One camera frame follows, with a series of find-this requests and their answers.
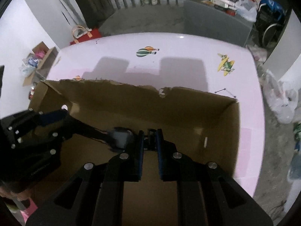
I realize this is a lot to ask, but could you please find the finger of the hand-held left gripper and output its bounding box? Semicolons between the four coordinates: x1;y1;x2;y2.
0;109;70;147
11;120;78;156

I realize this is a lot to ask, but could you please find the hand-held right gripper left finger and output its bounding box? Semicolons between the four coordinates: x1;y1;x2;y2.
26;129;144;226

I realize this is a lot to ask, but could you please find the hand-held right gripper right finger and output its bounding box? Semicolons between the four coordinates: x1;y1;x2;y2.
157;129;274;226

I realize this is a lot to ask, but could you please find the black smartwatch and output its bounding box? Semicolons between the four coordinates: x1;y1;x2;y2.
68;116;163;153

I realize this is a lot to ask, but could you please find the brown cardboard box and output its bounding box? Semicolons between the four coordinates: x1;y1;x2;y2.
28;78;241;226

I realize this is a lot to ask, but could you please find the person's left hand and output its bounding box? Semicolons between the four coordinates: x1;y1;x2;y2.
0;184;32;202

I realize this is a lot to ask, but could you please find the open cardboard box of clutter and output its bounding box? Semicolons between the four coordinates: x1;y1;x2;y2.
22;41;59;87

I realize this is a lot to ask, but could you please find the large white plastic bag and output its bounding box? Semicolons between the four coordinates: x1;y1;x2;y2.
263;69;298;124

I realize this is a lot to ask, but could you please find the grey cabinet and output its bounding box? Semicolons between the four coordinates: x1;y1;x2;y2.
183;0;255;47

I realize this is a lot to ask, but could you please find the pink paper bag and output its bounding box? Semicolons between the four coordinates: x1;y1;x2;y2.
247;45;268;63

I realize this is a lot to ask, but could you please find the white flat box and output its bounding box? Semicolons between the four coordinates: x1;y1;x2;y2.
213;0;236;9

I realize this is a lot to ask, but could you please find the wheelchair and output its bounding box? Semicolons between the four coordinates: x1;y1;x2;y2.
255;0;291;49

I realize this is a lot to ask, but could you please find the red bag with beige handles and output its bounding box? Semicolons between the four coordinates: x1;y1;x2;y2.
69;25;102;46

